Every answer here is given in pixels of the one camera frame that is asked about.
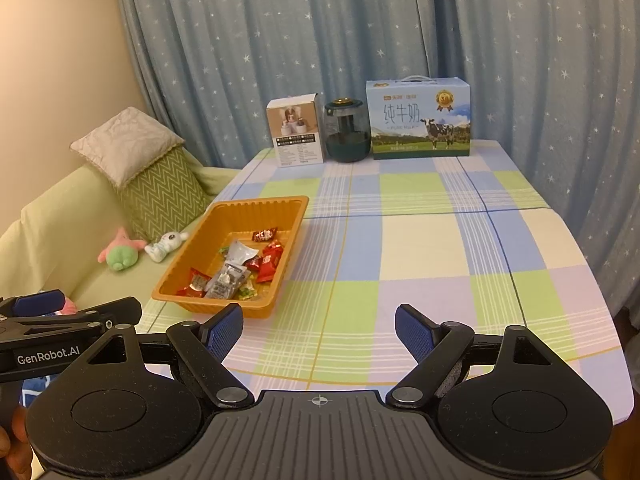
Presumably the large red snack packet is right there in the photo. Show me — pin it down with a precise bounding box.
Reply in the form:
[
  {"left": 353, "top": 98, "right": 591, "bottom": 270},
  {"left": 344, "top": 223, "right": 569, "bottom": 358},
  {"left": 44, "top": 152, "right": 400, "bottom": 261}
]
[{"left": 176, "top": 267, "right": 211, "bottom": 298}]

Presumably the milk carton box with handle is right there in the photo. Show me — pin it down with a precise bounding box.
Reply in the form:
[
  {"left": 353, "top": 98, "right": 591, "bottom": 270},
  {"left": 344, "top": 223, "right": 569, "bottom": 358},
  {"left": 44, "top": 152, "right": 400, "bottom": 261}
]
[{"left": 365, "top": 76, "right": 473, "bottom": 161}]

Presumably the white rabbit plush toy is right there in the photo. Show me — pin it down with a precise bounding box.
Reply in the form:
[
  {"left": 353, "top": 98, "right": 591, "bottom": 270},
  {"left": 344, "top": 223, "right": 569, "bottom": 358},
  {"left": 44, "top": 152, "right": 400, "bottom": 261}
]
[{"left": 145, "top": 230, "right": 190, "bottom": 262}]

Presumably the dark green glass jar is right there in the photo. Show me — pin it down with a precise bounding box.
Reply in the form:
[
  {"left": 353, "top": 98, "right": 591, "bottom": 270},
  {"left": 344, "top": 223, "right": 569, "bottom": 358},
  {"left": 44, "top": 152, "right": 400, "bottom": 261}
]
[{"left": 324, "top": 96, "right": 372, "bottom": 163}]

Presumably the blue patterned cloth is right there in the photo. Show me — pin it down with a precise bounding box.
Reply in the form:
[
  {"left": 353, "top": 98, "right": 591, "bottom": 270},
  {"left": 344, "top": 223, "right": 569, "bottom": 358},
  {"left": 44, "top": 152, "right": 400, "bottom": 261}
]
[{"left": 20, "top": 377, "right": 53, "bottom": 406}]

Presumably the white product box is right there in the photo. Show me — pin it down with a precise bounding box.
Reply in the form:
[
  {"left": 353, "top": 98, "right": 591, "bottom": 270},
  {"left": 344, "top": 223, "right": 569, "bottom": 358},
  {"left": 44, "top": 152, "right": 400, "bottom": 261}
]
[{"left": 266, "top": 93, "right": 325, "bottom": 167}]

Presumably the clear dark snack packet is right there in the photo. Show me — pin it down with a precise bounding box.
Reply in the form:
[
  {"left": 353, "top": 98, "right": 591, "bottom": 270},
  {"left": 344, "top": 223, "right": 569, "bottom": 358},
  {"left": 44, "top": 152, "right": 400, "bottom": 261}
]
[{"left": 204, "top": 260, "right": 251, "bottom": 301}]

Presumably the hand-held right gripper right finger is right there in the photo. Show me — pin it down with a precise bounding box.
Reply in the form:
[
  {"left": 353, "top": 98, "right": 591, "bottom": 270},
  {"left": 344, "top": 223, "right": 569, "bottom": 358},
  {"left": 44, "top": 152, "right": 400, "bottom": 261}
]
[{"left": 386, "top": 303, "right": 588, "bottom": 408}]

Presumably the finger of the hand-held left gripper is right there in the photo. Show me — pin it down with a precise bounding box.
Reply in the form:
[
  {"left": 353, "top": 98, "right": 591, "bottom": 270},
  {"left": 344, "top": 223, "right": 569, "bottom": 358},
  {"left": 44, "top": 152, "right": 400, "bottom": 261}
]
[
  {"left": 0, "top": 296, "right": 143, "bottom": 343},
  {"left": 0, "top": 289, "right": 67, "bottom": 317}
]

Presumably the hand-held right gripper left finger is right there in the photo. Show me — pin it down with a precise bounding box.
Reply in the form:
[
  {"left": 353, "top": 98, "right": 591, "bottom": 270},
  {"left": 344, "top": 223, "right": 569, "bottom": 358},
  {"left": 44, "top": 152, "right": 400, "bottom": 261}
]
[{"left": 59, "top": 302, "right": 253, "bottom": 408}]

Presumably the white silver snack packet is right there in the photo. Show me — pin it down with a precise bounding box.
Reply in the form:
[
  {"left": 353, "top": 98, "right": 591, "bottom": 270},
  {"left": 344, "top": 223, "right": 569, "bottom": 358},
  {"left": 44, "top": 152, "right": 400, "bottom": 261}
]
[{"left": 227, "top": 240, "right": 260, "bottom": 263}]

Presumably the blue starry curtain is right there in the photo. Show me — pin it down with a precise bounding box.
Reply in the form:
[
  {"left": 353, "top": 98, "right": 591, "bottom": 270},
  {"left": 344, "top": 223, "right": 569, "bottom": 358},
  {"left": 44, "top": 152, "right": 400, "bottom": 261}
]
[{"left": 111, "top": 0, "right": 640, "bottom": 321}]

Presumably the orange plastic tray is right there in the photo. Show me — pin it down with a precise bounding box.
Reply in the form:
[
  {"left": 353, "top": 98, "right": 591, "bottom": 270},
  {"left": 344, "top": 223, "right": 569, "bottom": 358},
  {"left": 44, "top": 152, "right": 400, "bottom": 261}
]
[{"left": 151, "top": 195, "right": 311, "bottom": 320}]

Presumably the beige pillow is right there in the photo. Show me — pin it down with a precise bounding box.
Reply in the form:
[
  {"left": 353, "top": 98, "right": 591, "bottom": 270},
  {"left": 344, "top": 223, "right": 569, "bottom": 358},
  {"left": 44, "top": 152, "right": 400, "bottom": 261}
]
[{"left": 69, "top": 106, "right": 186, "bottom": 190}]

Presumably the pink green plush toy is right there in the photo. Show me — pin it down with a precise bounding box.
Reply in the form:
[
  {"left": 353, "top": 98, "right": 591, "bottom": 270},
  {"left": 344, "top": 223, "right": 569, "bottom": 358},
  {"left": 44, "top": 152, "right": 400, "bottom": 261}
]
[{"left": 97, "top": 226, "right": 148, "bottom": 273}]

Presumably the red square snack packet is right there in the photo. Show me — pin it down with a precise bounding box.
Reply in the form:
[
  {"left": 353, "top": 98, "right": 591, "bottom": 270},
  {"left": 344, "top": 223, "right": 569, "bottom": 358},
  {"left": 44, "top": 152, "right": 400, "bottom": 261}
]
[{"left": 256, "top": 241, "right": 286, "bottom": 283}]

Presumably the person's left hand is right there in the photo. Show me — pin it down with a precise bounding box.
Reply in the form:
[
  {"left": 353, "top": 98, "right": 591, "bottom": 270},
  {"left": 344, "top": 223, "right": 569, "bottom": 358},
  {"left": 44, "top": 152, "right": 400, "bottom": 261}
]
[{"left": 0, "top": 405, "right": 33, "bottom": 478}]

